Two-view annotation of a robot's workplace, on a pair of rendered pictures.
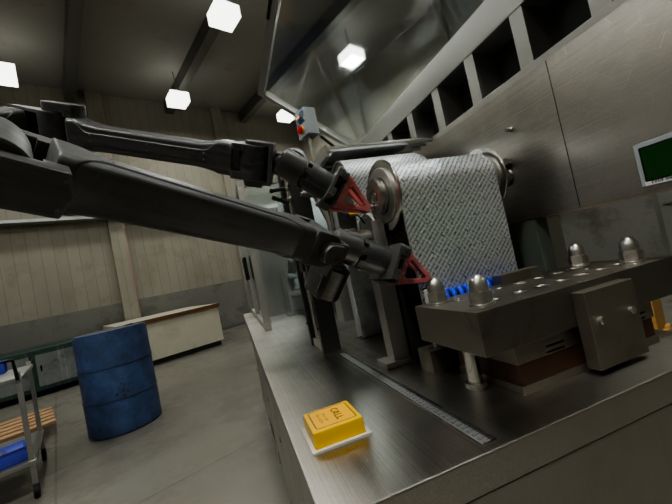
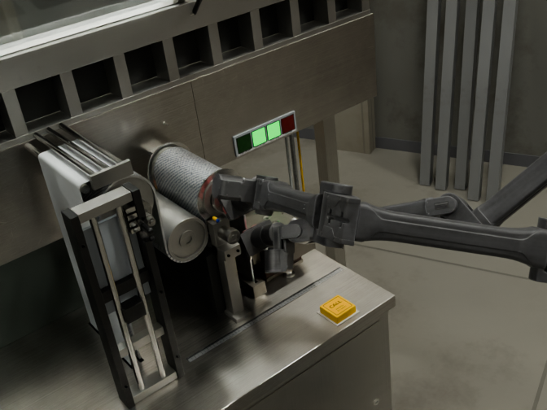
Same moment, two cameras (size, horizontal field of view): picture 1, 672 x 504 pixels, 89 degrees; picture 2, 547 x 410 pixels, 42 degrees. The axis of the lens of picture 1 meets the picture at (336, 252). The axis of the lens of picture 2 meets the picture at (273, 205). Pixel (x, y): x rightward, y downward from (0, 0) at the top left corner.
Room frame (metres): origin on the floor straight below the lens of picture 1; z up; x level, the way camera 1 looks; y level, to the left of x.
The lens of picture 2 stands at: (1.06, 1.43, 2.13)
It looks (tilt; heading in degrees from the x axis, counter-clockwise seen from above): 30 degrees down; 253
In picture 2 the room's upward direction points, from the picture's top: 8 degrees counter-clockwise
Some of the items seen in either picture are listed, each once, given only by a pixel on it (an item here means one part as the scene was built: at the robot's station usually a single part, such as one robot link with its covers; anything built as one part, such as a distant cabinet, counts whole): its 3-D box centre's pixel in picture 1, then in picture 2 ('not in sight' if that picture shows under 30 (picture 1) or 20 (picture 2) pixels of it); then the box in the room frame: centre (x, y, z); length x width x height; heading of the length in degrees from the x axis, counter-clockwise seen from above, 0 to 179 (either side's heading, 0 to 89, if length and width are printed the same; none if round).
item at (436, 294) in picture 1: (435, 290); not in sight; (0.59, -0.15, 1.05); 0.04 x 0.04 x 0.04
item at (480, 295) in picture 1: (478, 289); not in sight; (0.50, -0.19, 1.05); 0.04 x 0.04 x 0.04
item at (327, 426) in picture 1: (333, 423); (338, 308); (0.49, 0.05, 0.91); 0.07 x 0.07 x 0.02; 17
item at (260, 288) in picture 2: (486, 340); (230, 269); (0.69, -0.26, 0.92); 0.28 x 0.04 x 0.04; 107
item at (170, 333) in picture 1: (162, 334); not in sight; (7.47, 4.05, 0.43); 2.29 x 1.85 x 0.86; 40
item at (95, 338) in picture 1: (118, 375); not in sight; (3.47, 2.39, 0.49); 0.65 x 0.65 x 0.97
